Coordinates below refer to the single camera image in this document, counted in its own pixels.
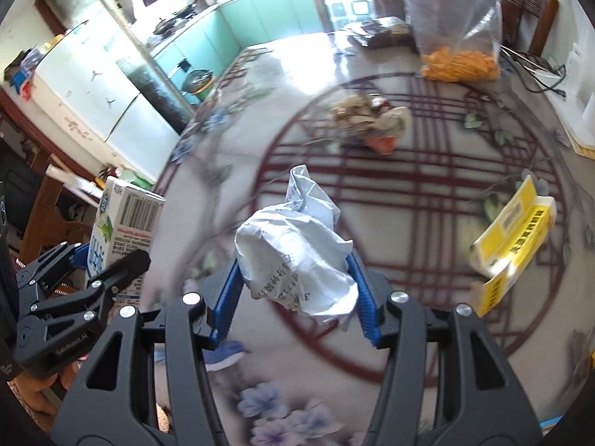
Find white blue milk carton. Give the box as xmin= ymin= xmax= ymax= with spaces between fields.
xmin=86 ymin=175 xmax=167 ymax=307

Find yellow medicine box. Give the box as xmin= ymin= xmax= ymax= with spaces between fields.
xmin=469 ymin=174 xmax=557 ymax=317

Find white paper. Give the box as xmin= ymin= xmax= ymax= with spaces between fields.
xmin=234 ymin=164 xmax=359 ymax=328

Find colourful wrapper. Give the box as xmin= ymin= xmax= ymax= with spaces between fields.
xmin=330 ymin=94 xmax=412 ymax=156

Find green trash bin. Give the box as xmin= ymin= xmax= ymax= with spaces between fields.
xmin=181 ymin=70 xmax=215 ymax=105

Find teal kitchen cabinets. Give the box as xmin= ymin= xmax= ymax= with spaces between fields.
xmin=150 ymin=0 xmax=324 ymax=84

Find person's left hand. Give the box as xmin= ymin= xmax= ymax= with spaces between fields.
xmin=10 ymin=361 xmax=80 ymax=415

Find carved wooden chair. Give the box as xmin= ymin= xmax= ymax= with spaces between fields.
xmin=18 ymin=161 xmax=96 ymax=265

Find white two-door refrigerator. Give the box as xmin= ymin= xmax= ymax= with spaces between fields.
xmin=31 ymin=24 xmax=179 ymax=183

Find items on top of refrigerator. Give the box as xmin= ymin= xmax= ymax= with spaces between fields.
xmin=4 ymin=34 xmax=64 ymax=101

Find black wok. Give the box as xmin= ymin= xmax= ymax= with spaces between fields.
xmin=152 ymin=17 xmax=180 ymax=35

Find white desk lamp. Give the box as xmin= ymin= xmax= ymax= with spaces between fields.
xmin=562 ymin=42 xmax=594 ymax=154

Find dark snack package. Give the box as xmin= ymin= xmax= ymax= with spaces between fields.
xmin=344 ymin=16 xmax=415 ymax=49

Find clear zip bag orange snacks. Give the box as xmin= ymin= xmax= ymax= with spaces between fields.
xmin=404 ymin=0 xmax=502 ymax=83

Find dark wooden chair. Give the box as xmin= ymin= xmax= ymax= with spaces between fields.
xmin=500 ymin=0 xmax=560 ymax=56

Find white power strip with cables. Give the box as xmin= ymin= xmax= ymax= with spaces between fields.
xmin=500 ymin=45 xmax=568 ymax=100

